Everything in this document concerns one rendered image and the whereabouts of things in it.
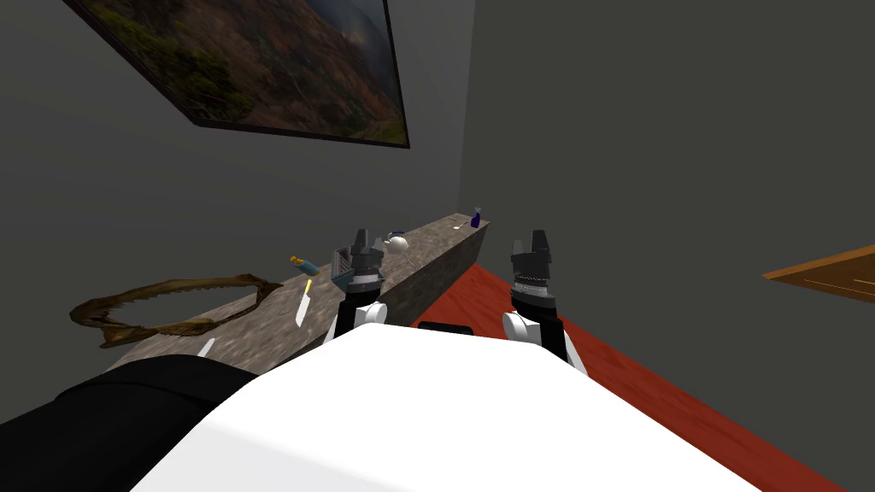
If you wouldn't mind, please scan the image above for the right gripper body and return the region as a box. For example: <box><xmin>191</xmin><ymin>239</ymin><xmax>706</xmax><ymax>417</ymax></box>
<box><xmin>509</xmin><ymin>249</ymin><xmax>555</xmax><ymax>281</ymax></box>

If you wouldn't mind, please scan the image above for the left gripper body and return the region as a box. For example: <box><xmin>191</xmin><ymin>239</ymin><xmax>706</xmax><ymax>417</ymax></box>
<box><xmin>344</xmin><ymin>245</ymin><xmax>386</xmax><ymax>278</ymax></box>

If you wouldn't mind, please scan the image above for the grey blue toaster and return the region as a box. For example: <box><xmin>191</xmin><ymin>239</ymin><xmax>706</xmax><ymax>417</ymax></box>
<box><xmin>330</xmin><ymin>247</ymin><xmax>356</xmax><ymax>292</ymax></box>

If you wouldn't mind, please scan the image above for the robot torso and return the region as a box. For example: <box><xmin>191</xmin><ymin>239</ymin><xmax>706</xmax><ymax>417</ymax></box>
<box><xmin>129</xmin><ymin>319</ymin><xmax>766</xmax><ymax>492</ymax></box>

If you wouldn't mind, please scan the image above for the framed landscape picture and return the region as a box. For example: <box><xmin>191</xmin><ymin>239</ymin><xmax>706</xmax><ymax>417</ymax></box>
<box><xmin>62</xmin><ymin>0</ymin><xmax>411</xmax><ymax>150</ymax></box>

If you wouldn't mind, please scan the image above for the brown wooden table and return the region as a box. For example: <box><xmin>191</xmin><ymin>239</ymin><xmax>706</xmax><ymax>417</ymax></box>
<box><xmin>761</xmin><ymin>245</ymin><xmax>875</xmax><ymax>305</ymax></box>

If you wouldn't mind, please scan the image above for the yellow handled knife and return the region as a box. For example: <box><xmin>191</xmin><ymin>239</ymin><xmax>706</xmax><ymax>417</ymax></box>
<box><xmin>294</xmin><ymin>278</ymin><xmax>314</xmax><ymax>329</ymax></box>

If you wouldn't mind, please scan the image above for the brown jaw bone ring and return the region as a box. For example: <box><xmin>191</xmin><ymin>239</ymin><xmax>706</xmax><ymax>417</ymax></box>
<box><xmin>68</xmin><ymin>272</ymin><xmax>285</xmax><ymax>349</ymax></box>

